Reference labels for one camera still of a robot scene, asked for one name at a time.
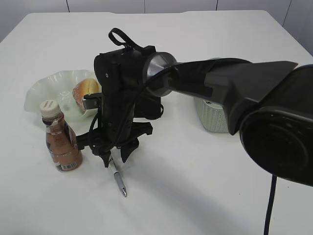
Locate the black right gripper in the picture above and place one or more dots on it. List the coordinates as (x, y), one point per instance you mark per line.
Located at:
(116, 129)

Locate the grey grip pen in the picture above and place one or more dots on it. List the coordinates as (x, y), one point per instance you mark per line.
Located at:
(117, 177)

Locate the brown coffee drink bottle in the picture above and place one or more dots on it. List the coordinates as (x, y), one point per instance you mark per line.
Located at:
(60, 138)

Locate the sugared bread roll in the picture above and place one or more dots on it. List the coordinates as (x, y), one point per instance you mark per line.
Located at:
(86, 86)

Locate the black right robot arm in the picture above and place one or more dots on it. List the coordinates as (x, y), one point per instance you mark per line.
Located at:
(269, 104)

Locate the black mesh pen holder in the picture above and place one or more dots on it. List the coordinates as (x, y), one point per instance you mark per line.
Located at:
(148, 107)

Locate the green wavy glass plate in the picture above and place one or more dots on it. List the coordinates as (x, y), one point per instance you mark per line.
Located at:
(59, 87)

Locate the green plastic woven basket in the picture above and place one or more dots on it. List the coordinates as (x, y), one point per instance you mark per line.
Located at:
(211, 116)

